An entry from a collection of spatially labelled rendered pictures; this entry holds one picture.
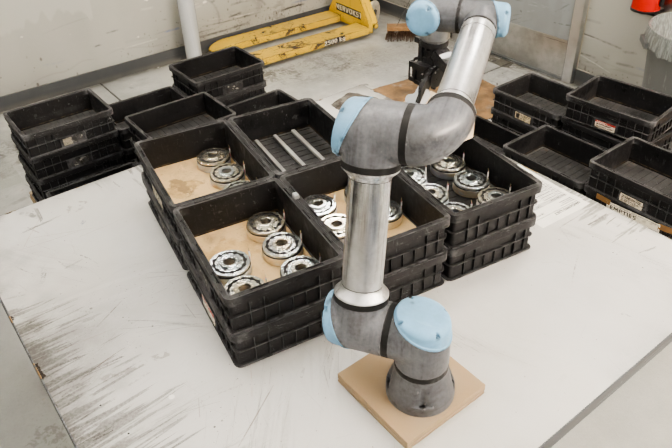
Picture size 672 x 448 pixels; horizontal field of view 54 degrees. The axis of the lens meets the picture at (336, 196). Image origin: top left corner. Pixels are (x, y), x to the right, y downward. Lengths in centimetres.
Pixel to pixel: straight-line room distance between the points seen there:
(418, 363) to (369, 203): 34
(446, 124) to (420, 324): 40
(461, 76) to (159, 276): 103
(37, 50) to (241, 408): 359
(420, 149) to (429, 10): 41
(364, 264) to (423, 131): 30
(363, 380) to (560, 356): 47
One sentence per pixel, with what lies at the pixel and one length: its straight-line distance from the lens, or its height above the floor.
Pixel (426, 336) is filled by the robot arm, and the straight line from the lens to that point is 133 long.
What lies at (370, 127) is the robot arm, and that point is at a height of 133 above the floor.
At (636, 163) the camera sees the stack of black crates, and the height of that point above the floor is 49.
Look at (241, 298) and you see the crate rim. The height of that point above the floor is 92.
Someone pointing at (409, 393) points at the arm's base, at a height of 78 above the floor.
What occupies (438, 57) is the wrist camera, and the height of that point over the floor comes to 127.
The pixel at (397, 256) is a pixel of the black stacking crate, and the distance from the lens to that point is 162.
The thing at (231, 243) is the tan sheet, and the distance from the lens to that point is 176.
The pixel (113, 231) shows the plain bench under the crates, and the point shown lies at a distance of 212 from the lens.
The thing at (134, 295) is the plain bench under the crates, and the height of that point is 70.
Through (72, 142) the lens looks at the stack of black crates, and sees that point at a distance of 312.
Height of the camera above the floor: 190
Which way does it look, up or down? 34 degrees down
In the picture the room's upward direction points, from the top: 2 degrees counter-clockwise
